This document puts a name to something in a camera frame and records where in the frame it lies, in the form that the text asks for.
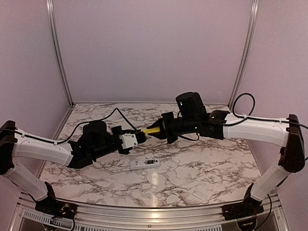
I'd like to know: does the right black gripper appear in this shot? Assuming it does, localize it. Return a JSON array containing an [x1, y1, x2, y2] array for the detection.
[[148, 112, 199, 144]]

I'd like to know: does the yellow handled screwdriver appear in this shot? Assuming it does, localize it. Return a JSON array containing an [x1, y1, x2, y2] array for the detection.
[[142, 127, 162, 136]]

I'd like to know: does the white remote control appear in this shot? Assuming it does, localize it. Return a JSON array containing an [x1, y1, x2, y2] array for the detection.
[[129, 159, 161, 170]]

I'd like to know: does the white battery compartment cover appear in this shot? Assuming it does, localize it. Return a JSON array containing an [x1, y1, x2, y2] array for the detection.
[[192, 190, 207, 201]]

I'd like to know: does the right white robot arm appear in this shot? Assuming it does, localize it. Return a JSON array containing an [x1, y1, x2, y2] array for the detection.
[[148, 92, 306, 216]]

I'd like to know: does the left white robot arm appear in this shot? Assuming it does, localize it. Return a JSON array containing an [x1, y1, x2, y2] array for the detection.
[[0, 120, 141, 214]]

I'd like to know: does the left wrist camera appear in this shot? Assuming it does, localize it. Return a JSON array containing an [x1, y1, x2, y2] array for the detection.
[[119, 131, 146, 149]]

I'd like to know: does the front aluminium rail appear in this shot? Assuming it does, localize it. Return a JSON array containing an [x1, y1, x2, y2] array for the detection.
[[9, 193, 289, 231]]

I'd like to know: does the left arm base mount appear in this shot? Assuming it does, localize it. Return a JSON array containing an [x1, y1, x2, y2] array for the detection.
[[35, 182, 77, 219]]

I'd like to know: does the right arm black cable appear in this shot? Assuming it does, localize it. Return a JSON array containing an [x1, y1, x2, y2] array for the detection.
[[180, 92, 308, 142]]

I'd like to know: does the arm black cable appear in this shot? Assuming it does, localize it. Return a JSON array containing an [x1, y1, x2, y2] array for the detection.
[[0, 107, 141, 145], [180, 92, 308, 142]]

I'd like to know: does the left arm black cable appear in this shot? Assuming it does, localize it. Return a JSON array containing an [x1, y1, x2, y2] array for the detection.
[[0, 107, 141, 145]]

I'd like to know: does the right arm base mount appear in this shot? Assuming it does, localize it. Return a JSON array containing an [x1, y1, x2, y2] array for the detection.
[[222, 187, 264, 220]]

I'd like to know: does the left aluminium corner post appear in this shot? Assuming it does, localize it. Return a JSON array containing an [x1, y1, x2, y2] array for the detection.
[[46, 0, 74, 107]]

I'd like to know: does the aluminium corner post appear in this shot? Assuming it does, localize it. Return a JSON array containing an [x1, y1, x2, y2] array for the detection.
[[228, 0, 259, 107], [46, 0, 74, 107]]

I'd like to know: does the right aluminium corner post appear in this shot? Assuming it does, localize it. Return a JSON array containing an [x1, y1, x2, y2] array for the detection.
[[228, 0, 259, 107]]

